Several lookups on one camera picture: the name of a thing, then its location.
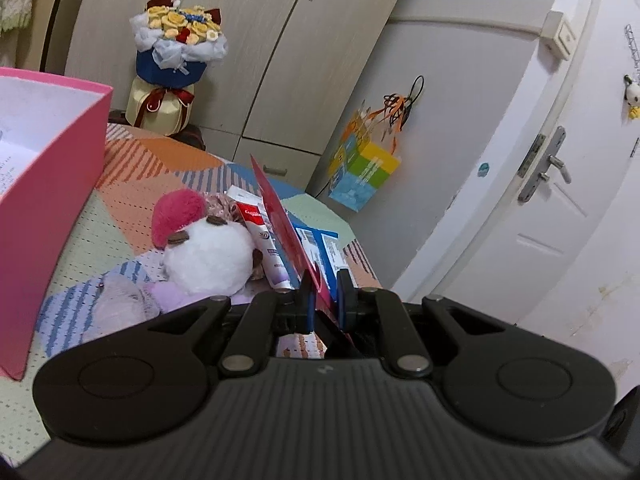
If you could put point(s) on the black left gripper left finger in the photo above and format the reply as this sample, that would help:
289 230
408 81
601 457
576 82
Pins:
307 298

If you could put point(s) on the colourful patchwork table cloth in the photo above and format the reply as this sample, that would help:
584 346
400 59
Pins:
111 235

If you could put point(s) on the white plush toy pink hat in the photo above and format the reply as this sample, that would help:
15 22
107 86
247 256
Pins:
192 241

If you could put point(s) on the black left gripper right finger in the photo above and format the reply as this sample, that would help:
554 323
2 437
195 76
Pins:
347 299

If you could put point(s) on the pink floral fabric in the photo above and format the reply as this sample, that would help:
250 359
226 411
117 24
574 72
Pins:
222 206

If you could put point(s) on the purple fluffy cloth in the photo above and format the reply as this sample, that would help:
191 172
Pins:
122 303

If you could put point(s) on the white printed paper sheet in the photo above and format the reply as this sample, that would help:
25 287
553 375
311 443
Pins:
15 158

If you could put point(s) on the silver door handle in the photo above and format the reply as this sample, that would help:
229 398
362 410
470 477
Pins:
549 158

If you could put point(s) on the colourful paper gift bag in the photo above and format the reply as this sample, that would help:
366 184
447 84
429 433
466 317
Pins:
366 156

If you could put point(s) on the blue white toothpaste carton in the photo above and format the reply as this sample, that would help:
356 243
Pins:
321 246

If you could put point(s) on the pink cardboard storage box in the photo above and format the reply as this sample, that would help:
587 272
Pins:
64 120

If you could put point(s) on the cream gift box red ribbon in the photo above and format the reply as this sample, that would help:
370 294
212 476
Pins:
161 110

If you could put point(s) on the white wall switch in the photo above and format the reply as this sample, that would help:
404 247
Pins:
557 36

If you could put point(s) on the beige wardrobe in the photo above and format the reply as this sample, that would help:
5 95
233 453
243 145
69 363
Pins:
279 93

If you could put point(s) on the small plush toy on door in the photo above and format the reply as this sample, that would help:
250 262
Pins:
632 97

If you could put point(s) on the yellow flower bouquet blue wrap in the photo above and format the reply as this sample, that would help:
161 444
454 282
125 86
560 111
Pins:
175 44

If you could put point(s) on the white door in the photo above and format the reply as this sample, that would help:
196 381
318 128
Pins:
531 240

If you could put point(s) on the red white toothpaste tube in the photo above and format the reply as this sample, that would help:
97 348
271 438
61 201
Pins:
272 264

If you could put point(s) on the red envelope card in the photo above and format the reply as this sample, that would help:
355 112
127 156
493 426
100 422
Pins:
291 243

